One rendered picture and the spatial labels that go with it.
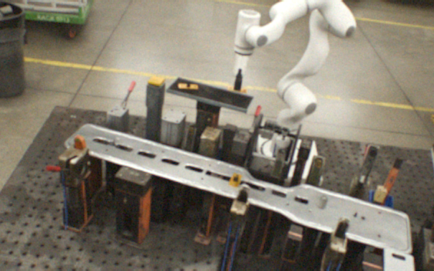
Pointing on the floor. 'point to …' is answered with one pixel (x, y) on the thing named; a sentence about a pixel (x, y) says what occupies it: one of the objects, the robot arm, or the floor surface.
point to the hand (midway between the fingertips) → (237, 84)
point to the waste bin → (0, 48)
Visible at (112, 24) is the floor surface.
